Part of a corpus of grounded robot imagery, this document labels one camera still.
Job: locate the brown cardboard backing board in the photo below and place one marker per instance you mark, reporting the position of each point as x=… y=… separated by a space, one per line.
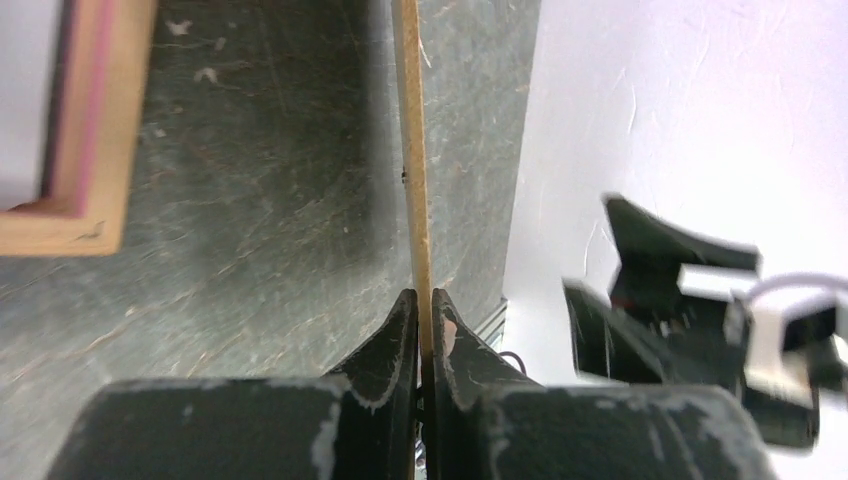
x=406 y=25

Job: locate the orange picture frame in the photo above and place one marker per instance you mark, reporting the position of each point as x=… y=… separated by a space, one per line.
x=73 y=79

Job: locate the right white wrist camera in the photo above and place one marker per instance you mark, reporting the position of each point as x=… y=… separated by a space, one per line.
x=767 y=307

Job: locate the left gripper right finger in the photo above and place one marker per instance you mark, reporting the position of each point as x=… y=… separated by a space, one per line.
x=493 y=422

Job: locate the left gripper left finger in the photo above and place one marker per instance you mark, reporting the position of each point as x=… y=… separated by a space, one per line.
x=354 y=422

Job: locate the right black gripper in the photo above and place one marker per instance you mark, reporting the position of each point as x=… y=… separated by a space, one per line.
x=627 y=342

